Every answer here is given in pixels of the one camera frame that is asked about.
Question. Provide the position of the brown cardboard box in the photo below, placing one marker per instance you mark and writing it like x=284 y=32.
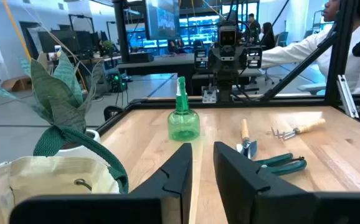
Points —
x=16 y=84

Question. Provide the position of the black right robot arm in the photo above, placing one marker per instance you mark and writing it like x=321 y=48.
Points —
x=225 y=87

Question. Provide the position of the cream canvas bag green trim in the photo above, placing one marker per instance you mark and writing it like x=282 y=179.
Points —
x=43 y=177

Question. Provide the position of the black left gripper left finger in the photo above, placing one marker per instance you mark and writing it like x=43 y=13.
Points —
x=167 y=199

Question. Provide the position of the large black-framed monitor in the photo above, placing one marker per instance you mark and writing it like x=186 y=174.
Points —
x=162 y=18

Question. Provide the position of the silver aluminium extrusion piece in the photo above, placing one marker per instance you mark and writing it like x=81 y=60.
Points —
x=347 y=96

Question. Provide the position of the silver mounting plate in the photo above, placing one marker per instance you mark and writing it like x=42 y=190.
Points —
x=209 y=97

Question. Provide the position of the black monitor stand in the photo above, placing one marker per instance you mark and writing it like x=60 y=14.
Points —
x=121 y=31

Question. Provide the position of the grey desk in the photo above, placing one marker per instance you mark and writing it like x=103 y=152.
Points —
x=167 y=60

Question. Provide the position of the green plastic spray bottle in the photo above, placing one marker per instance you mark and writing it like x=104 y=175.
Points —
x=183 y=124

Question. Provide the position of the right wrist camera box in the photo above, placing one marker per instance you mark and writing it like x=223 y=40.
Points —
x=227 y=37

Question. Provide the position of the black computer green light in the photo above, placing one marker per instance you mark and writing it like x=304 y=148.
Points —
x=117 y=84

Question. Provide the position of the black desktop monitor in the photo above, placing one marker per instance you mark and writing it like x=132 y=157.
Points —
x=58 y=42

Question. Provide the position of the black aluminium table frame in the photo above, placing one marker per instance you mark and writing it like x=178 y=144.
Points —
x=340 y=46

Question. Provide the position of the artificial plant in white pot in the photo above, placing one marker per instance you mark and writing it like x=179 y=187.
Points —
x=58 y=102

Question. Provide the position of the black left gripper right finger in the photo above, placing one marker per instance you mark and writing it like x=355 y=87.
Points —
x=245 y=199

